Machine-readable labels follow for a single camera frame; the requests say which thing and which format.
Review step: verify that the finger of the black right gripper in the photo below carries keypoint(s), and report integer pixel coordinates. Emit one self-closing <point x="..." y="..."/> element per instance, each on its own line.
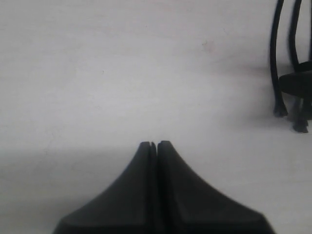
<point x="304" y="67"/>
<point x="297" y="84"/>

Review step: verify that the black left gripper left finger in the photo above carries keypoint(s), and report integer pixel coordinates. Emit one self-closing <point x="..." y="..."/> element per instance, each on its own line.
<point x="125" y="207"/>

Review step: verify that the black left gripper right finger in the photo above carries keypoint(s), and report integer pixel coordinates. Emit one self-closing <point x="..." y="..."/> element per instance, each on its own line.
<point x="192" y="206"/>

